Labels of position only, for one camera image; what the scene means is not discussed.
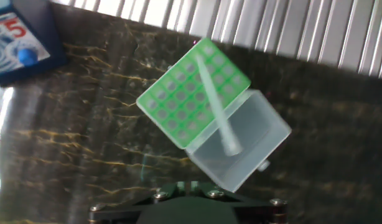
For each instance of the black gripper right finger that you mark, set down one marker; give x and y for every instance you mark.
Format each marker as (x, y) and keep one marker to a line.
(259, 214)

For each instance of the large translucent pipette tip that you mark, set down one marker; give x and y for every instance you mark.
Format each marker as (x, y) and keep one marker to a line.
(217, 109)

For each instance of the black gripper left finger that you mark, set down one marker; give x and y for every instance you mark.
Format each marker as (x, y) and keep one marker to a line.
(116, 214)

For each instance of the green pipette tip holder box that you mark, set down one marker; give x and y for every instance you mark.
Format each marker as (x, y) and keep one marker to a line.
(178, 99)

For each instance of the blue vortex mixer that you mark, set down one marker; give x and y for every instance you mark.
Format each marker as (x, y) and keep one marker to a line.
(23, 46)

